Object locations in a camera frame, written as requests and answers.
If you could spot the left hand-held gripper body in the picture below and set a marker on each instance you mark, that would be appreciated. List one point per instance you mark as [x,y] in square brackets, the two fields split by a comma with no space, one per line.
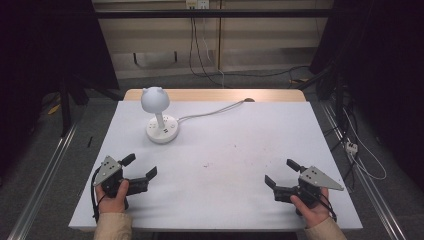
[108,171]

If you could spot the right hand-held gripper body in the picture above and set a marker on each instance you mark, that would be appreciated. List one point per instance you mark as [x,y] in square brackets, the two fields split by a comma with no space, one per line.
[315,178]

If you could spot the person's left hand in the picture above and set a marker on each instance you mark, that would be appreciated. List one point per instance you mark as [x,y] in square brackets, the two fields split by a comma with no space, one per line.
[111,200]

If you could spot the person's right hand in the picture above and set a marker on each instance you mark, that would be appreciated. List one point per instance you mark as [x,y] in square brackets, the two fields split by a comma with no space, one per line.
[313,213]

